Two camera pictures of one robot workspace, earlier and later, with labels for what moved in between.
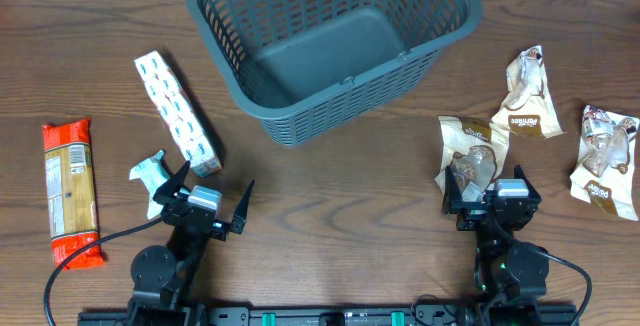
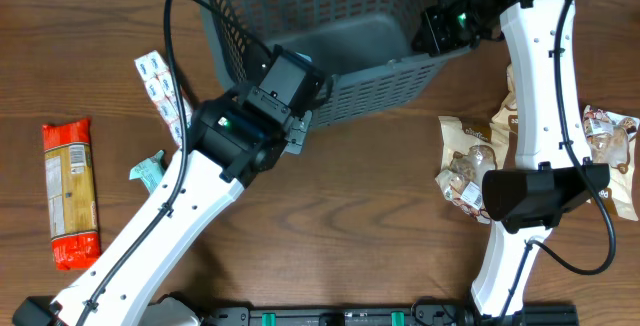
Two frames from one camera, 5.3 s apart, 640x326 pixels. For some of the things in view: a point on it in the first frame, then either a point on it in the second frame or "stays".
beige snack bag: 605,174 stays
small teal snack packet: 153,175 stays
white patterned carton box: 178,113 stays
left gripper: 168,196 → 295,144
